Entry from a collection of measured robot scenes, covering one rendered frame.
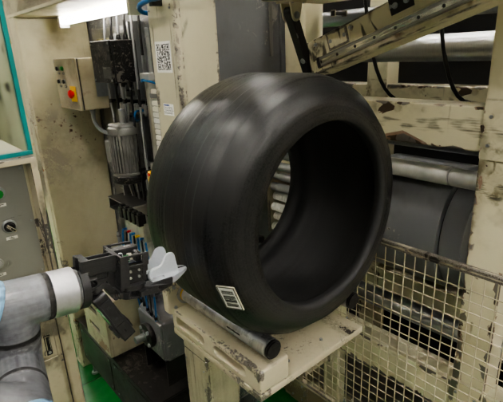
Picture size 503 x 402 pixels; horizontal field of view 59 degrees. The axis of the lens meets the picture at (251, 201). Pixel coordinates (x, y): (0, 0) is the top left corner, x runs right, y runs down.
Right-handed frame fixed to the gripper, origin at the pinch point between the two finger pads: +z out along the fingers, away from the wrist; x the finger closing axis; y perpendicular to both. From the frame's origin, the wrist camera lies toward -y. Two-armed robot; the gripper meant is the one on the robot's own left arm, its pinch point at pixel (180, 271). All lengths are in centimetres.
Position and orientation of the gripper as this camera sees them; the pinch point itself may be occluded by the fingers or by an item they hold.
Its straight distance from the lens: 88.6
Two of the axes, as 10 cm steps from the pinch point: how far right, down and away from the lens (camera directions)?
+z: 7.5, -1.3, 6.4
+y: 0.4, -9.7, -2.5
